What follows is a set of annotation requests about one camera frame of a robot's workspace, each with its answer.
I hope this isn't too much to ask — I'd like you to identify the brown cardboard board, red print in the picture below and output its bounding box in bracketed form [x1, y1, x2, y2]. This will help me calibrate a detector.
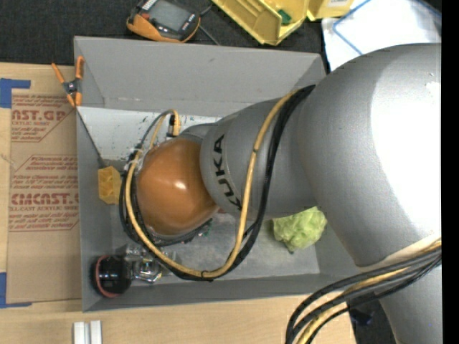
[0, 62, 84, 310]

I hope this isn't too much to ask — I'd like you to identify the grey metal bin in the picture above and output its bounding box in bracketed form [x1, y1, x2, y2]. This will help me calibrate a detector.
[73, 36, 364, 313]

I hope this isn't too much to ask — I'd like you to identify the clear glass thing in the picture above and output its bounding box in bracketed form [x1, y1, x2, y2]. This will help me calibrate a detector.
[125, 244, 177, 285]

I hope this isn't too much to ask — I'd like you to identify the yellow sponge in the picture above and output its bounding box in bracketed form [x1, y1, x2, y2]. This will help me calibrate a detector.
[98, 166, 123, 205]

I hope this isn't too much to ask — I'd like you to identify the light green cloth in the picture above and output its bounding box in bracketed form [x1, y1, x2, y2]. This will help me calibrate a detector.
[270, 206, 328, 254]

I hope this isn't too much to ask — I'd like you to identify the black and red round thing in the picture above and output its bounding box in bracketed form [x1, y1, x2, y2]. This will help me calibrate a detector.
[88, 254, 133, 298]

